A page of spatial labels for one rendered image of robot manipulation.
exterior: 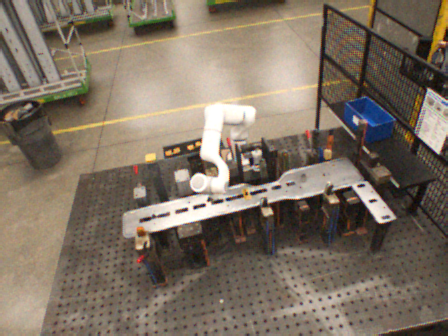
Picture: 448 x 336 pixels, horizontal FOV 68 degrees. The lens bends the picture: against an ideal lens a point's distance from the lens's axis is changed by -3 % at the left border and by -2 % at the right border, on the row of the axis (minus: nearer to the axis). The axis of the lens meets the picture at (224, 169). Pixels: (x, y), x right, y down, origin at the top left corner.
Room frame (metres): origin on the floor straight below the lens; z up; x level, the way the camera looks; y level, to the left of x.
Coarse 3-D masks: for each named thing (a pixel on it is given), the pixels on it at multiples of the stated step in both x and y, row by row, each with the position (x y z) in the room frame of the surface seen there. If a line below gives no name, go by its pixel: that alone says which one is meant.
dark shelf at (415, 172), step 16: (336, 112) 1.95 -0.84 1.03; (352, 128) 1.74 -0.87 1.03; (368, 144) 1.56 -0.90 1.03; (384, 144) 1.53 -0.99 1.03; (400, 144) 1.51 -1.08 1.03; (384, 160) 1.40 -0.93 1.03; (400, 160) 1.38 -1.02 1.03; (416, 160) 1.35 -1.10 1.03; (400, 176) 1.25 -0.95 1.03; (416, 176) 1.23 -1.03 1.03; (432, 176) 1.21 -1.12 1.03
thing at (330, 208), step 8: (328, 200) 1.15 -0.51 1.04; (336, 200) 1.14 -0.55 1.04; (328, 208) 1.15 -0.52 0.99; (336, 208) 1.13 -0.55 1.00; (328, 216) 1.13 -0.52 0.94; (320, 224) 1.20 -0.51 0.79; (328, 224) 1.14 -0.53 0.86; (320, 232) 1.19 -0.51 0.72; (328, 232) 1.13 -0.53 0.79; (328, 240) 1.13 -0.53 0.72
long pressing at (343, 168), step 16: (336, 160) 1.49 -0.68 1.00; (288, 176) 1.42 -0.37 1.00; (320, 176) 1.38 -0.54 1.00; (336, 176) 1.36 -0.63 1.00; (352, 176) 1.34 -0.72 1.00; (240, 192) 1.35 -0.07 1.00; (272, 192) 1.31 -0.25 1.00; (288, 192) 1.29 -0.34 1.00; (304, 192) 1.27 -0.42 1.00; (320, 192) 1.26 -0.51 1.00; (144, 208) 1.34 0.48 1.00; (160, 208) 1.32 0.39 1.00; (176, 208) 1.30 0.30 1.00; (192, 208) 1.28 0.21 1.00; (208, 208) 1.26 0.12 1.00; (224, 208) 1.25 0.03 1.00; (240, 208) 1.23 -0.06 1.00; (128, 224) 1.24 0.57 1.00; (144, 224) 1.22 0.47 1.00; (160, 224) 1.20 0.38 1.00; (176, 224) 1.19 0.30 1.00
